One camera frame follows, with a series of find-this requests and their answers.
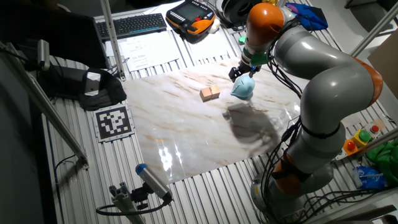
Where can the brown cardboard box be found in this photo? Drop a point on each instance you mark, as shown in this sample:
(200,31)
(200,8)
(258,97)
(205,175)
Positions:
(385,68)

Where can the blue plastic bag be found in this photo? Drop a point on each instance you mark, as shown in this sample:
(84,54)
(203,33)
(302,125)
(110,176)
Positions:
(370,179)

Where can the silver camera with blue cap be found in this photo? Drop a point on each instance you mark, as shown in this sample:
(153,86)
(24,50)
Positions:
(152,182)

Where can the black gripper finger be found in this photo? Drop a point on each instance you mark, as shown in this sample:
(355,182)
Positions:
(234,75)
(255,70)

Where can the short aluminium profile bracket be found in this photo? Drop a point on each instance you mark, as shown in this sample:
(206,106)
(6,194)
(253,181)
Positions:
(122,199)

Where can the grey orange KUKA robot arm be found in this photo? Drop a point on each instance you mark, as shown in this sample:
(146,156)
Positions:
(335,87)

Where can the yellow toy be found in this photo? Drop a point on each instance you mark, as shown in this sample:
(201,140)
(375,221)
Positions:
(270,2)

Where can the black orange teach pendant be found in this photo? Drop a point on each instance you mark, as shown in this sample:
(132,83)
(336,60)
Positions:
(189,15)

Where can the black laptop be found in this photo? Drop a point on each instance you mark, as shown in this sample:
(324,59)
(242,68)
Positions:
(62,34)

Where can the silver grey flat device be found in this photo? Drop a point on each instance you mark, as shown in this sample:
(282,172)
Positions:
(92,83)

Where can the orange box red button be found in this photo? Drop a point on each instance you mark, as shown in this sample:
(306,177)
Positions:
(350,147)

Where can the white round object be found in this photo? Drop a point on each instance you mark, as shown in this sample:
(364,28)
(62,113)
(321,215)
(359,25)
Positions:
(214,26)

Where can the yellow box green button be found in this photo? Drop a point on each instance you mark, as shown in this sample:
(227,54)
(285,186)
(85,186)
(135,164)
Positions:
(362,137)

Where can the green cloth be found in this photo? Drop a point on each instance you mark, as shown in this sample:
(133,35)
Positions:
(385,161)

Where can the slim aluminium post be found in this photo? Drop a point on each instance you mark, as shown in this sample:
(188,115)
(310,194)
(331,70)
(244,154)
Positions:
(281,3)

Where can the black camera clamp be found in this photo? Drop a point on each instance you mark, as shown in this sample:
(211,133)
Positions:
(139,195)

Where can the wooden coin holder block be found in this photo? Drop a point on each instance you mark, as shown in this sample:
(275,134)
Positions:
(209,93)

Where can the white printed paper sheet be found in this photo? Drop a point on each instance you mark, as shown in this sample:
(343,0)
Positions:
(211,46)
(149,49)

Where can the black filament spool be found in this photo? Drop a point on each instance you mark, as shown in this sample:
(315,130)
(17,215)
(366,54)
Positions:
(236,11)

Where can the black white fiducial marker board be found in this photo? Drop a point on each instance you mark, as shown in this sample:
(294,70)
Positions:
(113,123)

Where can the blue cloth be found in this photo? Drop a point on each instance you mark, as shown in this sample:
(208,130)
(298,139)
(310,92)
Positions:
(311,17)

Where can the silver grey camera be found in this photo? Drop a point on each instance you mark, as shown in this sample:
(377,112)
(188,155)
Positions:
(43,53)

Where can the long aluminium profile strut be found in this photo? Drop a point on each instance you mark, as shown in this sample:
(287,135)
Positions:
(379,140)
(46,107)
(373,31)

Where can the black computer keyboard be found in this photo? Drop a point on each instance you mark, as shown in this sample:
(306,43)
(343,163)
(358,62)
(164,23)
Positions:
(130,25)

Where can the grey box red button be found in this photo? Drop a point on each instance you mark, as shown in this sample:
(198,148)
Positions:
(374,129)

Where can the black fabric bag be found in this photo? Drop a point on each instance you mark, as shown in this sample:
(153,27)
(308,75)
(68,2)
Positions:
(109,96)

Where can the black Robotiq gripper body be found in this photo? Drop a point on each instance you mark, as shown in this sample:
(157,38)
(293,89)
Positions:
(245,68)

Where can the white control box small buttons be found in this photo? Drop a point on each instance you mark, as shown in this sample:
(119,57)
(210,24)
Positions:
(339,156)

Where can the aluminium profile post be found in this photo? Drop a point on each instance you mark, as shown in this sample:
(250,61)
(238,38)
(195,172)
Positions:
(112,37)

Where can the marble pattern table mat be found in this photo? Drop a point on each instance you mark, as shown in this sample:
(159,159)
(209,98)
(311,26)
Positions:
(186,130)

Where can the black case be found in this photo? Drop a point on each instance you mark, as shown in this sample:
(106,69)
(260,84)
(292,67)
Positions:
(62,81)

